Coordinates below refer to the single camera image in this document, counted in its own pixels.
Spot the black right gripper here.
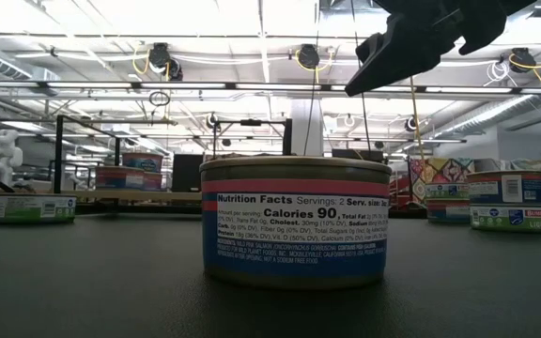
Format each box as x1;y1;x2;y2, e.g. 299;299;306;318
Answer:
344;0;538;98

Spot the hanging black cable loop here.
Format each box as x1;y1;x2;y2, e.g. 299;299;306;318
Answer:
148;90;172;108

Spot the colourful patchwork quilt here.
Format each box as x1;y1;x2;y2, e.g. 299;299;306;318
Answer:
409;157;476;210

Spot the yellow power cable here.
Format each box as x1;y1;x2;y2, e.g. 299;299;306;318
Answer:
409;77;429;161

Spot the grey cloth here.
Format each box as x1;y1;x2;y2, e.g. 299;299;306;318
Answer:
471;158;511;174

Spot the black monitor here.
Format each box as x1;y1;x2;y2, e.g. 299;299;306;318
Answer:
171;153;205;193

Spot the black cabinet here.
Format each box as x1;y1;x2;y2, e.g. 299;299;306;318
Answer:
331;148;385;163

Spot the wooden shelf board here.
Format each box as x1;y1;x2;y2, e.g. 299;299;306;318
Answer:
58;190;204;203

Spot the white robot figure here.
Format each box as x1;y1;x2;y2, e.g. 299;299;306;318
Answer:
0;129;23;187

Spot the white pillar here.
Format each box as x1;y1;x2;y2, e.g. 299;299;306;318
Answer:
291;98;324;157

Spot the black ceiling cable reel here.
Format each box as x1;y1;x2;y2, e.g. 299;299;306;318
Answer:
508;46;537;74
147;41;185;82
297;43;321;70

